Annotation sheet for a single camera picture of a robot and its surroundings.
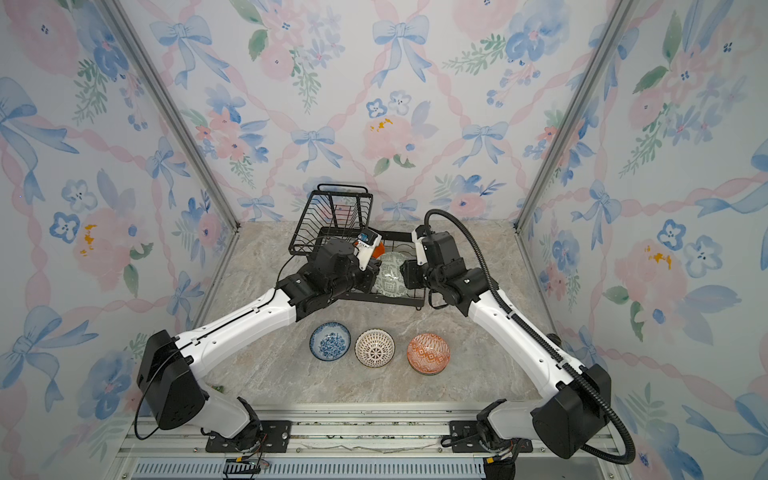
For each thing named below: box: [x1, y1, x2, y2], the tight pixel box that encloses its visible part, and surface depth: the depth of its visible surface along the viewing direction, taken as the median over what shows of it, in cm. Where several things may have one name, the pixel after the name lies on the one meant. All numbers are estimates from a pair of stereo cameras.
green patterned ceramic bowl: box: [373, 251, 410, 298], surface depth 80 cm
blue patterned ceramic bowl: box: [309, 321, 351, 362], surface depth 90 cm
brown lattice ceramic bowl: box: [354, 328, 396, 368], surface depth 88 cm
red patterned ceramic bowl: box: [407, 333, 451, 376], surface depth 85 cm
